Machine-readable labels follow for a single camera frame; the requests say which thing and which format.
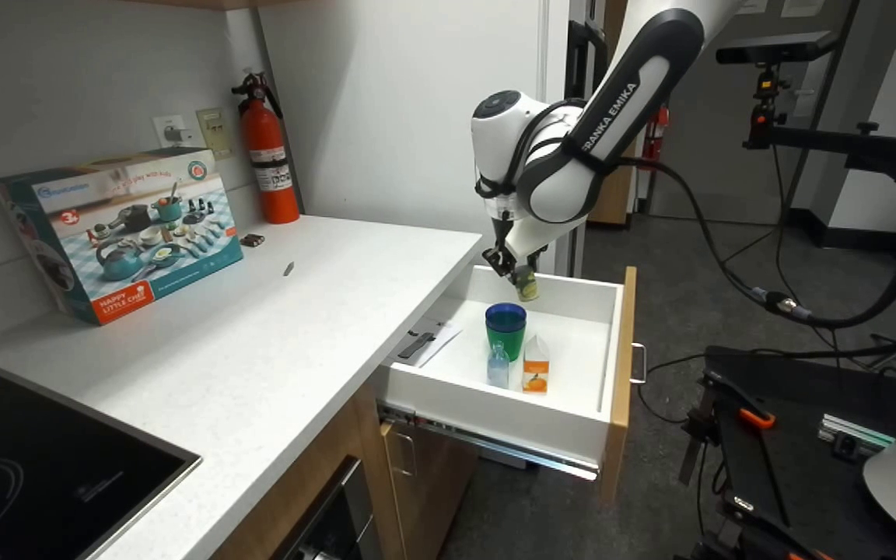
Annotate small yellow jar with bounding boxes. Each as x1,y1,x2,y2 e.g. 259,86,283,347
511,272,540,304

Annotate red fire extinguisher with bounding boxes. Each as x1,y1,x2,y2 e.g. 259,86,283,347
230,68,306,226

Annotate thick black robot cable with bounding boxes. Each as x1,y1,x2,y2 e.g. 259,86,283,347
621,151,896,335

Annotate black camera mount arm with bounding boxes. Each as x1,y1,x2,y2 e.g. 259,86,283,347
740,58,896,191

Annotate orange liquid bottle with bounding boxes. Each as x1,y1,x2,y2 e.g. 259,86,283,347
520,335,553,399

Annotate black robot cart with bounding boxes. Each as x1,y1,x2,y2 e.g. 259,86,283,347
676,341,896,560

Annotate white wall outlet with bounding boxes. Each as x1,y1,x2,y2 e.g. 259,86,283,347
148,113,195,149

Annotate black induction cooktop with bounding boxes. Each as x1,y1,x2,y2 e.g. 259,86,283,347
0,359,202,560

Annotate wooden lower cabinet door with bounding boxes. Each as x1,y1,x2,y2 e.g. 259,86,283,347
381,415,483,560

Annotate small clear bottle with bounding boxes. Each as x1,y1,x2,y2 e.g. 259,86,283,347
485,346,517,393

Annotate wooden oven surround panel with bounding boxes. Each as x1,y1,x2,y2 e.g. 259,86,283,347
209,382,388,560

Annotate white drawer with wooden front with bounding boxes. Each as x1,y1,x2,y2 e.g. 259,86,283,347
381,261,648,506

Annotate black stereo camera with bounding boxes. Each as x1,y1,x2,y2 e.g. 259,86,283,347
713,27,841,68

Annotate orange handled clamp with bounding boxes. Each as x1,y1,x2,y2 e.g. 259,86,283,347
732,401,780,437

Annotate beige wall switch plate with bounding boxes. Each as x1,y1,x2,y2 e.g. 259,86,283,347
192,107,233,163

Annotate small red object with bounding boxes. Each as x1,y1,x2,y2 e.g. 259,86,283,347
643,102,672,168

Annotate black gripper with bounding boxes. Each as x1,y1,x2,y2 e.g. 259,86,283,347
479,211,540,292

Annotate blue and green stacked cups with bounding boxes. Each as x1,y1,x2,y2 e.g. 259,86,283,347
483,298,530,367

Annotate teal cookware set box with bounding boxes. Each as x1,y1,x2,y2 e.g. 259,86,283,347
0,146,246,328

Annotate metal drawer handle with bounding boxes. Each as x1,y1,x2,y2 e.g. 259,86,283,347
629,339,651,389

